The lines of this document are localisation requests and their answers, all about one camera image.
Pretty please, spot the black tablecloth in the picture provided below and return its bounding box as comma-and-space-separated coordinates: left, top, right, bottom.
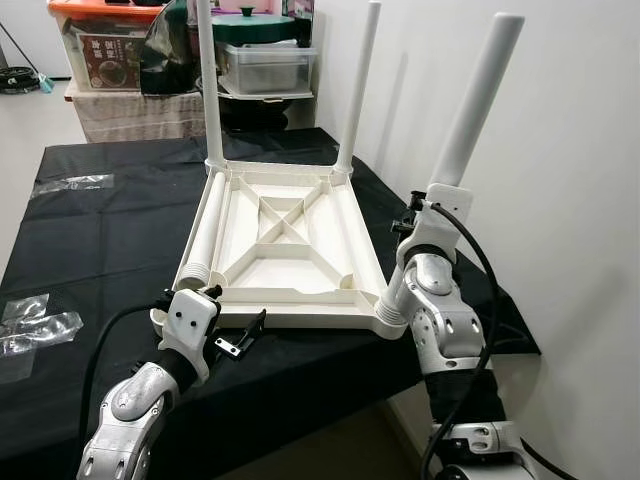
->
0, 128, 541, 480

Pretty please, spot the white plastic children table top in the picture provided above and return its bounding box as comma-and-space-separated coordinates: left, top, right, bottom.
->
150, 160, 411, 336

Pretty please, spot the black plastic bag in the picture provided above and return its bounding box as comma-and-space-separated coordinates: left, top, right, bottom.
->
140, 0, 201, 96

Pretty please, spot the clear plastic storage box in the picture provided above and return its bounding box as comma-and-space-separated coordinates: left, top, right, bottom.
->
215, 42, 319, 96

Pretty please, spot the teal head broom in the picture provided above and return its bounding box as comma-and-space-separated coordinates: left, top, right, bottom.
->
0, 20, 53, 93

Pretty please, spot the clear plastic bag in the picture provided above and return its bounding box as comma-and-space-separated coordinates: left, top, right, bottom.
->
35, 173, 116, 194

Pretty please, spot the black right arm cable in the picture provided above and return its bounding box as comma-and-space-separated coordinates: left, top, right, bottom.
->
425, 200, 561, 480

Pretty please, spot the black coiled cable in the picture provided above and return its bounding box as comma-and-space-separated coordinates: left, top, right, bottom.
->
0, 65, 39, 96

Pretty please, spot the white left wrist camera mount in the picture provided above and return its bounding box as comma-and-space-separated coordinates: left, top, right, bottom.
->
158, 288, 221, 381

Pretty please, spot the black wok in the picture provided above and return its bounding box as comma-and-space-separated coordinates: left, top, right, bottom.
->
215, 88, 316, 131

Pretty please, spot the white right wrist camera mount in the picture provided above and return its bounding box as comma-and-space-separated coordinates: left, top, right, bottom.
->
395, 182, 479, 271

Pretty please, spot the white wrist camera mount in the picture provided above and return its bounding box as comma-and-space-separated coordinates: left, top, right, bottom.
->
158, 288, 221, 381
395, 182, 479, 271

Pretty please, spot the clear tape patch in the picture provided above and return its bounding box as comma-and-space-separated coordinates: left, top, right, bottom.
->
0, 295, 84, 386

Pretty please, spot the dark green round lid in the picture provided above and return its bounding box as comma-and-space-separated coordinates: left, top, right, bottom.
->
210, 8, 299, 46

